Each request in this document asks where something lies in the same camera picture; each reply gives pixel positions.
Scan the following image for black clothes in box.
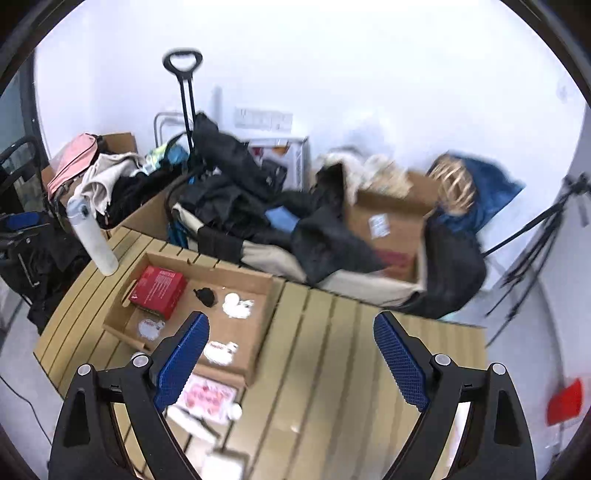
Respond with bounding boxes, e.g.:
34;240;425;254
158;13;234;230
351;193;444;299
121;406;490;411
99;171;181;229

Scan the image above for teal bag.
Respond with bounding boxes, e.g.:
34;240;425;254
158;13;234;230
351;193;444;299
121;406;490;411
147;143;188;171

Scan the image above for cardboard box with hoodie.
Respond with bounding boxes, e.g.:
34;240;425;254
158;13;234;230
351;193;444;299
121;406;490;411
117;185;185;241

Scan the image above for white tube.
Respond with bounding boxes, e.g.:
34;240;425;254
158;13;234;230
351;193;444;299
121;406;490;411
165;405;218;444

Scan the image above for black coat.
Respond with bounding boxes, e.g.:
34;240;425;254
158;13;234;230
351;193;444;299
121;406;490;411
291;164;389;284

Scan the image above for white wall socket row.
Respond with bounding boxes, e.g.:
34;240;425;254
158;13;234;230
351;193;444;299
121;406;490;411
235;108;294;131

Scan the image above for cardboard box with label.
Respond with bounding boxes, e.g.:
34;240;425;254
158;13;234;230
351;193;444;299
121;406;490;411
344;171;439;284

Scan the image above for beige hoodie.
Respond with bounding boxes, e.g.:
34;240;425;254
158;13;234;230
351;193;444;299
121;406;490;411
74;153;148;215

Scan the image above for white flat packet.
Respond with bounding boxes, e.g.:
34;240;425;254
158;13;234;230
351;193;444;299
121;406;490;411
201;450;247;480

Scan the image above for white printed appliance box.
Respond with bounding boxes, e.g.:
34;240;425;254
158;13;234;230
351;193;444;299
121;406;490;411
249;136;310;192

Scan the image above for red flat object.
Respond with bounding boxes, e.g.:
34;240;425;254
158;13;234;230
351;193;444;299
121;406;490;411
547;377;585;425

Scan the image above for wicker basket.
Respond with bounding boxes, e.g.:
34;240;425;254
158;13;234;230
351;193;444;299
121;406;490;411
427;154;476;215

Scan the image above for black bag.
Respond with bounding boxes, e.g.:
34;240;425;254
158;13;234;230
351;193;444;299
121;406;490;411
406;217;486;319

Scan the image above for light blue cloth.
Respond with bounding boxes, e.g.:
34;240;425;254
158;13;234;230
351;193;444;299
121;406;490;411
265;208;301;234

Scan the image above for red box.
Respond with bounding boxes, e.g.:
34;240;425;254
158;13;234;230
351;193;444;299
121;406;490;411
130;265;188;320

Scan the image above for black jacket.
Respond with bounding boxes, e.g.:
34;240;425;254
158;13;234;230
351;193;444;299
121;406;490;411
175;113;296;217

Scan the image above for white paper sheet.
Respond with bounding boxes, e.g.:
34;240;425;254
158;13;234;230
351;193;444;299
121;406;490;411
178;374;242;423

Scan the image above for shallow cardboard tray box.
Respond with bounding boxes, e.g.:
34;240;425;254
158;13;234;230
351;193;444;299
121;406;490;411
102;251;274;386

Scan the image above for white thermos bottle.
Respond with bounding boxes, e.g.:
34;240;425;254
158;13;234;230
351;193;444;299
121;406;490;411
66;194;120;277

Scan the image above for folding wagon with black handle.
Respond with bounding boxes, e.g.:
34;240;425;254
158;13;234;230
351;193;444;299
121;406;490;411
163;46;430;308

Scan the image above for cardboard box with backpack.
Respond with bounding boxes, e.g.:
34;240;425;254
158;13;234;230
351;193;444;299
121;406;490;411
41;133;139;185

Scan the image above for pink cap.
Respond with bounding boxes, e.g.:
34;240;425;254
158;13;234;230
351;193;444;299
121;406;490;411
46;133;105;204

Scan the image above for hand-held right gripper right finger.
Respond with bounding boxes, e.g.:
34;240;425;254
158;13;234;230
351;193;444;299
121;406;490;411
373;311;539;480

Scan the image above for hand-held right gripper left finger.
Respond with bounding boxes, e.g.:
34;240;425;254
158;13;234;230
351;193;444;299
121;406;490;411
48;310;211;480

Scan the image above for dark blue jacket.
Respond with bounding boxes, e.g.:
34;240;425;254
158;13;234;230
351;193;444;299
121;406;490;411
434;152;525;232

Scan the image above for black floor cable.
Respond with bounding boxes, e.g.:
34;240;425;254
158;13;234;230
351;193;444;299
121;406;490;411
0;374;54;448

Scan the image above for black tripod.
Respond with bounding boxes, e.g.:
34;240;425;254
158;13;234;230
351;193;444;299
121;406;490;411
482;173;591;347

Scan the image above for cream fluffy cloth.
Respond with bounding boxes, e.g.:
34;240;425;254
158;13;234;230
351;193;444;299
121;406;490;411
316;152;411;199

